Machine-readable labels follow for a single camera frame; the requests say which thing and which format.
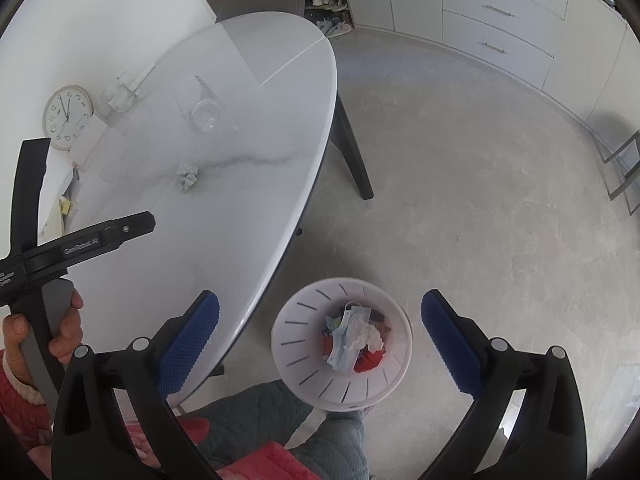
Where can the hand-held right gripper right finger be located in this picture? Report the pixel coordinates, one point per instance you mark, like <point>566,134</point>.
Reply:
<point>450,345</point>

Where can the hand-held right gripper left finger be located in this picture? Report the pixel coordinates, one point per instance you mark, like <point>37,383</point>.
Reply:
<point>192,345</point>

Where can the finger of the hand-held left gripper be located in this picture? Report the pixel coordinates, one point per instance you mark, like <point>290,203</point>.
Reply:
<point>132,227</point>

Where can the red paper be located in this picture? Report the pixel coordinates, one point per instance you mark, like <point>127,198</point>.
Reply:
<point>371,362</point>

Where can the white tissue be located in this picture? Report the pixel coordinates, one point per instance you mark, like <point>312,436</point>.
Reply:
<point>362,335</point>

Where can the blue face mask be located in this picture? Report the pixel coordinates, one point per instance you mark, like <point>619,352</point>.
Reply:
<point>344,351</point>

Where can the white round plastic bin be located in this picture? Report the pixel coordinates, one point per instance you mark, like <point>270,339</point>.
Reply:
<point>305,320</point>

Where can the person's left forearm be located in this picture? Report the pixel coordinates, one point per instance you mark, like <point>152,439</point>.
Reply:
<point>17,400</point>

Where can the person's left hand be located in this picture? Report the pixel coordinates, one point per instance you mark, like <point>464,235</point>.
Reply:
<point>67,330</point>

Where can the yellow sticky notes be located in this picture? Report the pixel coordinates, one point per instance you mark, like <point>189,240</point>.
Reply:
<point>66,206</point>

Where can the grey patterned crumpled paper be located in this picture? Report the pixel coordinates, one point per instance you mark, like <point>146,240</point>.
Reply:
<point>187,175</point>

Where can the white card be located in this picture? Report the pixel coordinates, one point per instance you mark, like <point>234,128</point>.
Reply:
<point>90,141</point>

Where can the clear glass container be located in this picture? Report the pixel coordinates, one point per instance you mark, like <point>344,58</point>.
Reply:
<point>122,92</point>

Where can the clear plastic bottle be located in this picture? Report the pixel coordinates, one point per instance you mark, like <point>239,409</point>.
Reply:
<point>202,110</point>

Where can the person's grey quilted pants leg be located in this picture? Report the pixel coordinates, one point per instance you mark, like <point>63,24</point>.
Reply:
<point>300,430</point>

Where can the red floral quilted jacket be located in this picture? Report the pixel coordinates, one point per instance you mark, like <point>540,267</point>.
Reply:
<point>270,465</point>

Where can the grey metal stool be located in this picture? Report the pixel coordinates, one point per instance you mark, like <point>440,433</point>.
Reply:
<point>627,170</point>

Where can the row of shoes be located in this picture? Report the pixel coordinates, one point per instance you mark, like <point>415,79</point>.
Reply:
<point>327,2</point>

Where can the round white wall clock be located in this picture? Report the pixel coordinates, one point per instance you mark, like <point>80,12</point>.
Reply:
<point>67,117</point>

